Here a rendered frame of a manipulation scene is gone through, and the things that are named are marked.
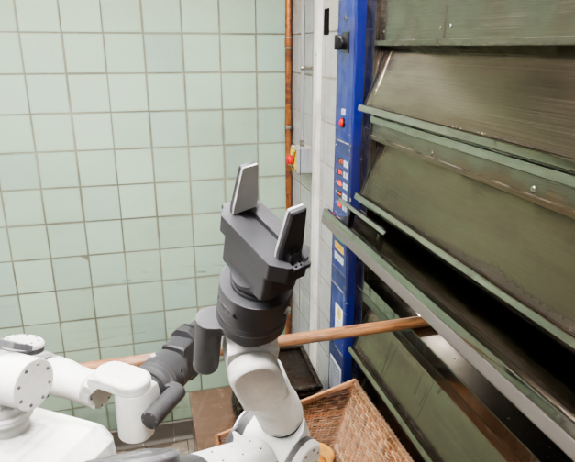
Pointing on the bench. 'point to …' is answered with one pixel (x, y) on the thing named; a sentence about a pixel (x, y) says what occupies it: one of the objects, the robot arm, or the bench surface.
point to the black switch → (342, 42)
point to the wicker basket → (348, 426)
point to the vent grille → (334, 373)
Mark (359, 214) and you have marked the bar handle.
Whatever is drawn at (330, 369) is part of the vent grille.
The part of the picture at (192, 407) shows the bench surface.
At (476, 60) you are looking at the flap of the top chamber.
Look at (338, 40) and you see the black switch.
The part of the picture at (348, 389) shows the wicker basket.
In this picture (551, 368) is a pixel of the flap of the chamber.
